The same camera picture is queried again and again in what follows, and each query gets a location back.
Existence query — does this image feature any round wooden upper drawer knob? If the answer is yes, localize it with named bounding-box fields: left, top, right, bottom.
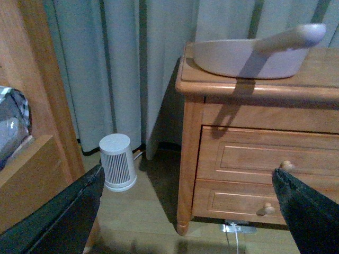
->
left=279, top=160, right=296, bottom=172

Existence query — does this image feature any beige plastic dustpan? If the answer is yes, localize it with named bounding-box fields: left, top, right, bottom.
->
left=192, top=23, right=326, bottom=79

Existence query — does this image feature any white cable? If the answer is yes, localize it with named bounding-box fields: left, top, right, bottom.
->
left=229, top=222, right=240, bottom=254

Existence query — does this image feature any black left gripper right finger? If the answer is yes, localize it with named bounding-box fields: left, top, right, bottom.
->
left=272, top=168, right=338, bottom=253

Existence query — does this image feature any wooden bed frame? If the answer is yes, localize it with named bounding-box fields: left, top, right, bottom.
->
left=0, top=0, right=101, bottom=254

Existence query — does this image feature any wooden nightstand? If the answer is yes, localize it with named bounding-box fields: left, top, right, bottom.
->
left=175, top=43, right=338, bottom=235

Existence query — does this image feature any checkered bedsheet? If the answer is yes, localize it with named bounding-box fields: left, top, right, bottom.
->
left=1, top=86, right=31, bottom=169

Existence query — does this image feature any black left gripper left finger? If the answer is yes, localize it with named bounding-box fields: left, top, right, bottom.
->
left=1, top=165, right=105, bottom=253

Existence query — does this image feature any grey curtain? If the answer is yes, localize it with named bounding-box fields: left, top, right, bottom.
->
left=43, top=1, right=338, bottom=158

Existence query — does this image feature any round wooden lower drawer knob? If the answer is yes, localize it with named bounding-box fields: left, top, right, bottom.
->
left=256, top=203, right=275, bottom=216

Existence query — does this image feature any round wooden drawer knob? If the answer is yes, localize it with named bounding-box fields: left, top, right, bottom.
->
left=279, top=160, right=296, bottom=172
left=256, top=203, right=275, bottom=216

